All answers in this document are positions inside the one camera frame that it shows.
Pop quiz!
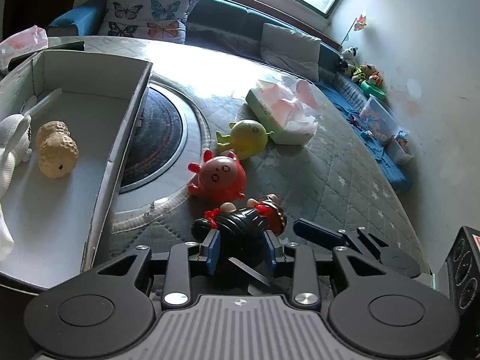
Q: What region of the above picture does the grey cushion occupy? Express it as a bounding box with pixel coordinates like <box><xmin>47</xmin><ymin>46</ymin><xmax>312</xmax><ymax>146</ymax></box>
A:
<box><xmin>259</xmin><ymin>23</ymin><xmax>321</xmax><ymax>82</ymax></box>

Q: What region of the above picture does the pile of small plush toys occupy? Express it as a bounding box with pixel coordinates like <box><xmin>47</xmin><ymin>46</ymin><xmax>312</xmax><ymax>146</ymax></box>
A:
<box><xmin>352</xmin><ymin>64</ymin><xmax>383</xmax><ymax>87</ymax></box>

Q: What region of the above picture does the red octopus squeaky toy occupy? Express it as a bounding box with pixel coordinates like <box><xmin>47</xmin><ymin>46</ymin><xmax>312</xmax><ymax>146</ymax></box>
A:
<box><xmin>187</xmin><ymin>150</ymin><xmax>247</xmax><ymax>204</ymax></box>

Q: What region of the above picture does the white tissue box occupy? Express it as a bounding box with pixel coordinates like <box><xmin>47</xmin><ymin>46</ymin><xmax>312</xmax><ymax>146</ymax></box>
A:
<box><xmin>246</xmin><ymin>79</ymin><xmax>320</xmax><ymax>146</ymax></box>

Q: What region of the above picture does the paper pinwheel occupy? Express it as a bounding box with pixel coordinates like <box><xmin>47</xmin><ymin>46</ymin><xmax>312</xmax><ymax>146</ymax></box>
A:
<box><xmin>339</xmin><ymin>11</ymin><xmax>367</xmax><ymax>48</ymax></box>

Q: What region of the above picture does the round induction cooktop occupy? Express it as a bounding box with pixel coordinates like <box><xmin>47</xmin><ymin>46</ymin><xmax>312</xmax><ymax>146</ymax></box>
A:
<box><xmin>112</xmin><ymin>75</ymin><xmax>212</xmax><ymax>234</ymax></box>

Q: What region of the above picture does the black white plush toy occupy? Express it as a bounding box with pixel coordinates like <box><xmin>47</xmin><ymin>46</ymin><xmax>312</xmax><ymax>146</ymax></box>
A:
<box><xmin>340</xmin><ymin>46</ymin><xmax>358</xmax><ymax>77</ymax></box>

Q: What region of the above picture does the pink plastic bag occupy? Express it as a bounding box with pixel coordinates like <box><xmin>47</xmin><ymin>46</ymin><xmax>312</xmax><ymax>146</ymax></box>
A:
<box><xmin>0</xmin><ymin>25</ymin><xmax>48</xmax><ymax>75</ymax></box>

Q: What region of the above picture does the yellow green squeaky toy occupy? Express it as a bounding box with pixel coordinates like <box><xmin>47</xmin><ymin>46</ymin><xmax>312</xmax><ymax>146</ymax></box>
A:
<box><xmin>216</xmin><ymin>119</ymin><xmax>273</xmax><ymax>160</ymax></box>

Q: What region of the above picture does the blue bench sofa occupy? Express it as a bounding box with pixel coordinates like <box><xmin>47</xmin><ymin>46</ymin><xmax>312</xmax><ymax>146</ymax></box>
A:
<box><xmin>46</xmin><ymin>0</ymin><xmax>413</xmax><ymax>194</ymax></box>

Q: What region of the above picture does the black red doll toy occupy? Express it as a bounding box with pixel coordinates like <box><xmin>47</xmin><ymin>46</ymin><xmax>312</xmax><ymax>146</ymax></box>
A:
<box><xmin>191</xmin><ymin>193</ymin><xmax>287</xmax><ymax>267</ymax></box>

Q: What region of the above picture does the black tracker cube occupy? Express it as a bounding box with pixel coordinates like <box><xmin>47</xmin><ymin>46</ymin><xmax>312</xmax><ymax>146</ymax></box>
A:
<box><xmin>446</xmin><ymin>226</ymin><xmax>480</xmax><ymax>316</ymax></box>

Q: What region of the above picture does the butterfly print pillow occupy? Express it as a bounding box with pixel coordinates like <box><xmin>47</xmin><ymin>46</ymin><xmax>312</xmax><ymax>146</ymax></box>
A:
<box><xmin>98</xmin><ymin>0</ymin><xmax>199</xmax><ymax>44</ymax></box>

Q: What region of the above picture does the tan peanut toy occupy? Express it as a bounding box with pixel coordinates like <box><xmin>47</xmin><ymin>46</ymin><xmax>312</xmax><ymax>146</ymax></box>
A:
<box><xmin>36</xmin><ymin>121</ymin><xmax>79</xmax><ymax>179</ymax></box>

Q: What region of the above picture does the grey quilted star mat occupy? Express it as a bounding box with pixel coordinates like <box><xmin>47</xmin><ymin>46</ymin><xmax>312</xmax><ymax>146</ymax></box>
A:
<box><xmin>48</xmin><ymin>36</ymin><xmax>432</xmax><ymax>275</ymax></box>

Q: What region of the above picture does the clear plastic storage bin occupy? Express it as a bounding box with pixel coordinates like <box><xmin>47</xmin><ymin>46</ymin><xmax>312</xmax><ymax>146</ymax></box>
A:
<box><xmin>359</xmin><ymin>95</ymin><xmax>400</xmax><ymax>146</ymax></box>

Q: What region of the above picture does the green plastic toy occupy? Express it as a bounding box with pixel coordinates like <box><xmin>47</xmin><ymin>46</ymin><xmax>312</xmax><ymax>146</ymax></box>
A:
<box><xmin>360</xmin><ymin>80</ymin><xmax>386</xmax><ymax>101</ymax></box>

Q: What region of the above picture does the small toy box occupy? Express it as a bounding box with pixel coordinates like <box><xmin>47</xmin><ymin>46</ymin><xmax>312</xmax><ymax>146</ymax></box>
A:
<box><xmin>385</xmin><ymin>130</ymin><xmax>413</xmax><ymax>165</ymax></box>

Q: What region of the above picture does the grey cardboard storage box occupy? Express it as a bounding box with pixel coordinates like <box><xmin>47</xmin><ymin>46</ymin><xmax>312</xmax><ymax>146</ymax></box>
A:
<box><xmin>1</xmin><ymin>49</ymin><xmax>152</xmax><ymax>292</ymax></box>

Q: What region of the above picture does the white knitted rabbit doll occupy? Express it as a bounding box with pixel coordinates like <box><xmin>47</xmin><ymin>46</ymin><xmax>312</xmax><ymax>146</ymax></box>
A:
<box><xmin>0</xmin><ymin>87</ymin><xmax>65</xmax><ymax>261</ymax></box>

